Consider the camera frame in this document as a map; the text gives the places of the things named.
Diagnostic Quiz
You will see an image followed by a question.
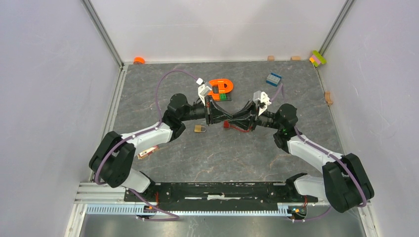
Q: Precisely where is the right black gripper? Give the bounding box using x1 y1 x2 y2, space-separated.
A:
228 101 282 132

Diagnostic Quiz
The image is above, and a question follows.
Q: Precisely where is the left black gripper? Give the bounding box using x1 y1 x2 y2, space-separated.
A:
180 95 233 126

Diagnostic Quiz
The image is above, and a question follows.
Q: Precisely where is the red key with cord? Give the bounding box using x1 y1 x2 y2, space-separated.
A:
223 120 252 133

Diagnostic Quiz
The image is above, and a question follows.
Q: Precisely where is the brass padlock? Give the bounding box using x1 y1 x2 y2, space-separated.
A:
194 124 207 133

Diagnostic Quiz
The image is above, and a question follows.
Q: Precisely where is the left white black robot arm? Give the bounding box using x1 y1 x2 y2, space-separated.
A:
89 93 233 201

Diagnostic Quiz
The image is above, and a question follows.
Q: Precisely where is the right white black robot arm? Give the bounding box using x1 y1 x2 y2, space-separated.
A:
228 102 375 213

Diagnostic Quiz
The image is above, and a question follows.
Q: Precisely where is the green toy brick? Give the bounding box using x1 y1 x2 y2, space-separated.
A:
219 93 227 101

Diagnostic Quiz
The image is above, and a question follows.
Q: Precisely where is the blue toy brick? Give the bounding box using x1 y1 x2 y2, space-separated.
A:
265 73 282 86

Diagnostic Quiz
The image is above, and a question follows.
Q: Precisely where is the curved wooden block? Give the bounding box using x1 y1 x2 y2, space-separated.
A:
324 91 334 106

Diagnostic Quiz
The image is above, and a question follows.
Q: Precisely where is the red wooden box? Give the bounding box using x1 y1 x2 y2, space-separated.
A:
137 146 159 159

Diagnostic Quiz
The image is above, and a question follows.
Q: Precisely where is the multicolour toy brick stack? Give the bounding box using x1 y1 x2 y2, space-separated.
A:
309 50 327 68

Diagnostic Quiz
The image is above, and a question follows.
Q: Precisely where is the orange round cap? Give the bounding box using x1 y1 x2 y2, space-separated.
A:
133 57 145 65

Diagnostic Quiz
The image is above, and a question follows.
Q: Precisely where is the light blue toothed strip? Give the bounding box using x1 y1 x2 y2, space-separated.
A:
85 204 289 217

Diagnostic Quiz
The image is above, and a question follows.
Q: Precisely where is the dark flat base plate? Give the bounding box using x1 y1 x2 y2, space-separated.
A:
214 97 232 102

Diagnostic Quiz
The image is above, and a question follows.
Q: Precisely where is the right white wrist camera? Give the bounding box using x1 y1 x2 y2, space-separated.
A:
253 90 272 116

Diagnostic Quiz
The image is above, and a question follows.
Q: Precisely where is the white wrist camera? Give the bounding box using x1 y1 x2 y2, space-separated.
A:
195 78 212 104
253 90 272 116

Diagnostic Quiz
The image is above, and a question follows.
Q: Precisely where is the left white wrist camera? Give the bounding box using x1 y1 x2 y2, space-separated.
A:
195 78 212 104

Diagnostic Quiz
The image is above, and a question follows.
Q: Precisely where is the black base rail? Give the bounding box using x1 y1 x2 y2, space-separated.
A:
124 181 318 211

